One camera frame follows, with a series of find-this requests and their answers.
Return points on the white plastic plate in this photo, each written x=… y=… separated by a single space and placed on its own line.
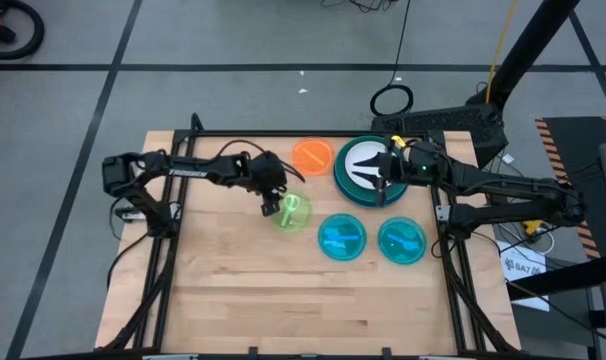
x=361 y=151

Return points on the large teal plastic plate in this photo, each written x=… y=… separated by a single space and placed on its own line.
x=339 y=170

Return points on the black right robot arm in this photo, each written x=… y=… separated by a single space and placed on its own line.
x=508 y=187

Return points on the black hazard-striped platform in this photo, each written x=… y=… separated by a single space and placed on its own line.
x=578 y=140

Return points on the black diagonal beam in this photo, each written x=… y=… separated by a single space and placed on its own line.
x=573 y=275

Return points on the orange translucent small plate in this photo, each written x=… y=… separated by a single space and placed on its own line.
x=324 y=150

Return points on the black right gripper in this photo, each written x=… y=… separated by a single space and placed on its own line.
x=413 y=167

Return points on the black metal table frame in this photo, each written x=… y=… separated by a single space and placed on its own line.
x=283 y=133

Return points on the green translucent small plate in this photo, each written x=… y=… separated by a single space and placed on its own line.
x=300 y=215

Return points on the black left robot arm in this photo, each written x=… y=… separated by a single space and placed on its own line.
x=193 y=167

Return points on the black camera stand pole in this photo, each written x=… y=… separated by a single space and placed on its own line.
x=529 y=45

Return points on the cyan translucent small plate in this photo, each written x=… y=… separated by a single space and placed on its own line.
x=400 y=255
x=355 y=225

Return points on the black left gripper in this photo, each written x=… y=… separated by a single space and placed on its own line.
x=268 y=172

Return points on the yellow floor plug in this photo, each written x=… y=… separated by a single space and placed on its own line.
x=532 y=227

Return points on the white paper sign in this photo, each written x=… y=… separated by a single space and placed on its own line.
x=520 y=252

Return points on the small white tag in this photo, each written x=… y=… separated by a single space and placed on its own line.
x=508 y=159

